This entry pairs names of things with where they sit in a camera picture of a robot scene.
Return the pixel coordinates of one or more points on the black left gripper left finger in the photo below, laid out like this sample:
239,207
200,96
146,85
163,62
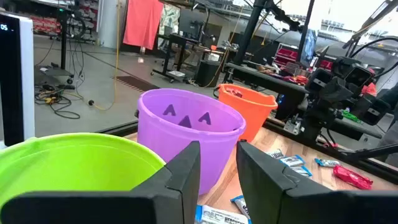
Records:
124,208

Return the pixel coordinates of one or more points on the red storage bins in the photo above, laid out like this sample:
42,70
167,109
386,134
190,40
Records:
286,56

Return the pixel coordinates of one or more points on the orange halloween bucket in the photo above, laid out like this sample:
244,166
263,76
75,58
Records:
248,112

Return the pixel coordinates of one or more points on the salmon hanging cloth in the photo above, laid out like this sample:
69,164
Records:
143,23

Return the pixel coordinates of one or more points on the black white tower fan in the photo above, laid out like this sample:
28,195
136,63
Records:
12,77

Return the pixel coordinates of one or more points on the black bin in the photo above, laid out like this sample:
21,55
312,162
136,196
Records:
207,73

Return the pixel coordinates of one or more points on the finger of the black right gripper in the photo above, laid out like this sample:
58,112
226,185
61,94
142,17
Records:
320,81
376,110

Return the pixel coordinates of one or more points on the tablet with blue screen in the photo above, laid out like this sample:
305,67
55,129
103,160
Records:
308,46

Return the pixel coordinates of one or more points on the white round column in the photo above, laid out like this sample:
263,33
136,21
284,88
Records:
109,23

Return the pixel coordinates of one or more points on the red boxes on shelf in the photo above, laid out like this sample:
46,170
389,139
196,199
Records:
46,24

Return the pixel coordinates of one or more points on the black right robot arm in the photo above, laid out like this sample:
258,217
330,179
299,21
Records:
312,124

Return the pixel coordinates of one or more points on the purple halloween bucket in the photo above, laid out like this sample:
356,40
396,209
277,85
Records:
174,146

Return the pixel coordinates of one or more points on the patterned hanging cloth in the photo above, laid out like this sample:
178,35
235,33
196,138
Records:
169,18

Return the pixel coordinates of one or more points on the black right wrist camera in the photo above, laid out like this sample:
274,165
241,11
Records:
357,75

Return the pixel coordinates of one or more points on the black desk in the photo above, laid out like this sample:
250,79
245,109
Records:
174,53

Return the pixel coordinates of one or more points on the black monitor stand pole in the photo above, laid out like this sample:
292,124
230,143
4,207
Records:
252,34

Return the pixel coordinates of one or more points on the red candy bag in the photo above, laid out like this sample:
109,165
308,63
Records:
298,80
370,90

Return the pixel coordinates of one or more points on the red KitKat candy bar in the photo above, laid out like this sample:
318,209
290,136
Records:
353,178

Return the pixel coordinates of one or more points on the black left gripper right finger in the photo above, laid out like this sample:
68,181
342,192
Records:
295,208

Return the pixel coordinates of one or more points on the black monitor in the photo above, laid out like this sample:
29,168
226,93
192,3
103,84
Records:
190,23

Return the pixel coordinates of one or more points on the green halloween bucket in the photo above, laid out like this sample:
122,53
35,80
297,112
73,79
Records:
77,161

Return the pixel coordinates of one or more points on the black wheeled stand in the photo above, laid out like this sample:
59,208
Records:
63,46

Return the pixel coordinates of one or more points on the green plastic item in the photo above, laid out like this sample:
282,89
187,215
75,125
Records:
351,116

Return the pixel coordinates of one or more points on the hazard striped floor ramp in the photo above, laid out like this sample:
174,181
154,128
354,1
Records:
136,83

